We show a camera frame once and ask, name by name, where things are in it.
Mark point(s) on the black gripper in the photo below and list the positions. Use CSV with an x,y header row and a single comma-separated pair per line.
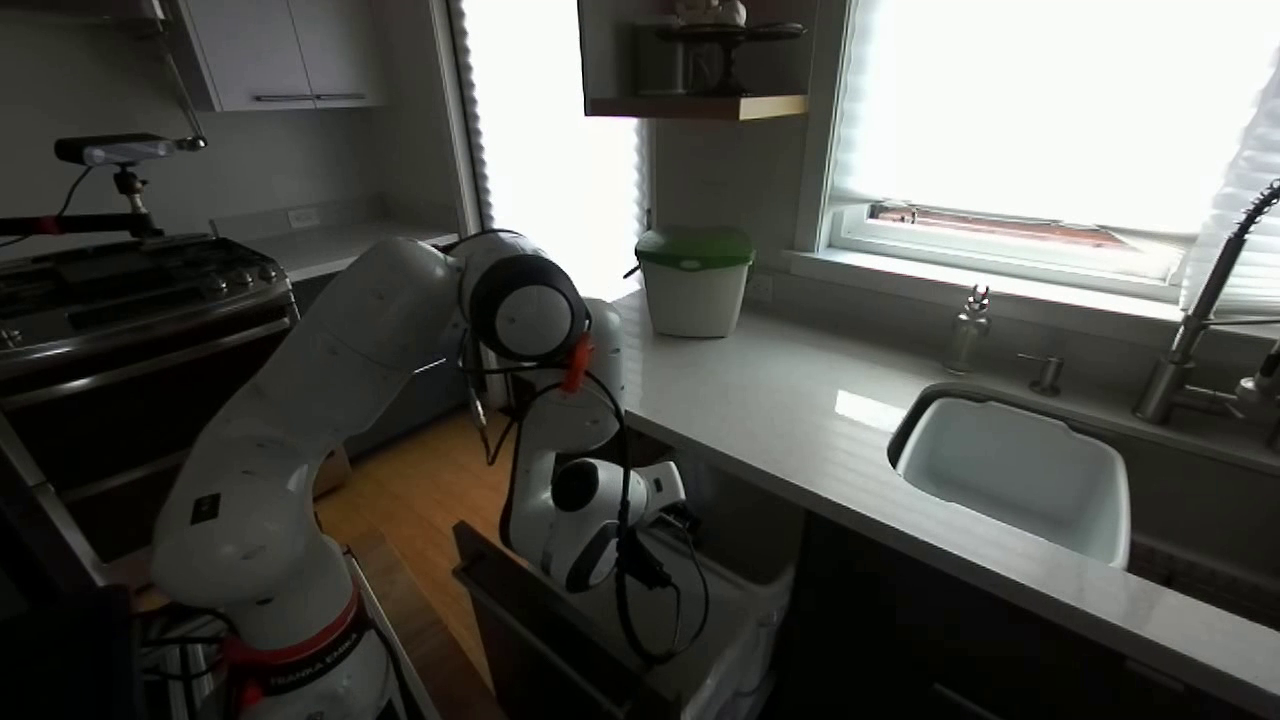
x,y
650,557

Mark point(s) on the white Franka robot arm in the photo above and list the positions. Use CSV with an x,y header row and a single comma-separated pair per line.
x,y
293,413

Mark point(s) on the large white rubbish bin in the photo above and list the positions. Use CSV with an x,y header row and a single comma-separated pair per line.
x,y
727,624

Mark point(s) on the dark pull-out bin drawer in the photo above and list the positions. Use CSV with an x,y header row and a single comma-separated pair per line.
x,y
534,654

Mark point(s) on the white container with green lid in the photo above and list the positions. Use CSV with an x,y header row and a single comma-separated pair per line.
x,y
695,282

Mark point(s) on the white plastic wash tub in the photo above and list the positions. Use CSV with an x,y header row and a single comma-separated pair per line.
x,y
1015,473

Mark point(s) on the small chrome tap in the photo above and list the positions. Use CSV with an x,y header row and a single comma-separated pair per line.
x,y
973,326

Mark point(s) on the dark rack on shelf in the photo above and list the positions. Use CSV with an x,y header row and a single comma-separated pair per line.
x,y
702,58

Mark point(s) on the black kitchen stove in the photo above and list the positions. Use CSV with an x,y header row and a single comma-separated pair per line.
x,y
123,333

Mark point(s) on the tall spring kitchen faucet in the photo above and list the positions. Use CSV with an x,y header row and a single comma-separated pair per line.
x,y
1194,326

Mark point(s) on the wooden wall shelf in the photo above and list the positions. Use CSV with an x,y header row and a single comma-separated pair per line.
x,y
705,104

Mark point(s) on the white window frame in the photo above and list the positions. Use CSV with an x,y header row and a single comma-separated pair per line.
x,y
1001,245

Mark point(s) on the white wall cabinet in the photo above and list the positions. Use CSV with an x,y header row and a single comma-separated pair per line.
x,y
272,50

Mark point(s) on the camera on small tripod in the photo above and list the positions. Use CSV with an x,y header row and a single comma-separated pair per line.
x,y
123,150

